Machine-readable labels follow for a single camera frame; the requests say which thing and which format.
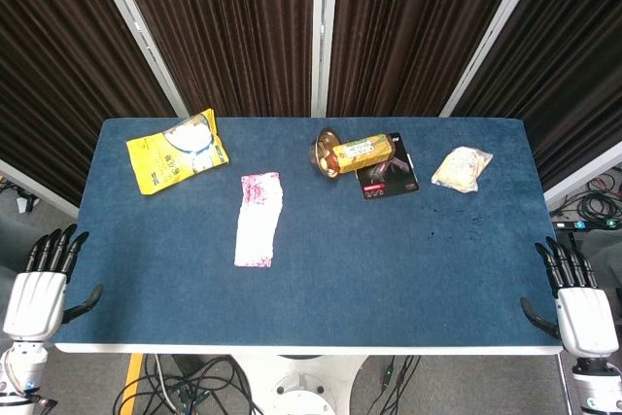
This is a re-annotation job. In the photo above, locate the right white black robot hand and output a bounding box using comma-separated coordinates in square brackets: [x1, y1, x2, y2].
[519, 236, 621, 357]

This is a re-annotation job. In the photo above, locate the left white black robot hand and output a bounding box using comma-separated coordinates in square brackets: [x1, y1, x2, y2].
[2, 224, 104, 341]

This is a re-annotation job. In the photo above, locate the black control panel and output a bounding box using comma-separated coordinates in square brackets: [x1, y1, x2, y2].
[553, 219, 622, 232]

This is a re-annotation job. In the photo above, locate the clear bag of bread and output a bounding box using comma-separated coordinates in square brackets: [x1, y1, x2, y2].
[431, 145, 495, 194]

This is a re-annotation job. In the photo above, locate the yellow snack bag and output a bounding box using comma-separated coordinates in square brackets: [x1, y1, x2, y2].
[125, 107, 230, 196]

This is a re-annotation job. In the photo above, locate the dark brown curtain panel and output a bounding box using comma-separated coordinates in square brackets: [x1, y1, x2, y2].
[326, 0, 531, 119]
[454, 0, 622, 191]
[110, 0, 316, 119]
[0, 0, 179, 208]

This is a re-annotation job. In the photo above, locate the black red card package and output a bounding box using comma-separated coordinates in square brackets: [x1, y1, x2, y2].
[354, 131, 420, 201]

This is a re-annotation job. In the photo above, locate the yellow biscuit pack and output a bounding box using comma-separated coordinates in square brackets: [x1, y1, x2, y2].
[323, 132, 395, 178]

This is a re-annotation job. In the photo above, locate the blue felt table cover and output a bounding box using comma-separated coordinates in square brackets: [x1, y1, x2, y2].
[52, 116, 566, 349]

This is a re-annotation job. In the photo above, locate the stainless steel bowl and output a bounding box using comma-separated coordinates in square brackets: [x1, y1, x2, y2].
[310, 127, 344, 182]

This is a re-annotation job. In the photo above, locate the black floor cable tangle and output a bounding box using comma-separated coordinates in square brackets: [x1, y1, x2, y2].
[548, 167, 622, 223]
[362, 355, 423, 415]
[113, 354, 266, 415]

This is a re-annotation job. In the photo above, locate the white table pedestal base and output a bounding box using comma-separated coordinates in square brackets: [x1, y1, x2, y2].
[231, 353, 371, 415]

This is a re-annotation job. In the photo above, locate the white partition frame post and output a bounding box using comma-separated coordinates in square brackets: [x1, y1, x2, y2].
[86, 0, 190, 118]
[311, 0, 340, 119]
[438, 0, 554, 119]

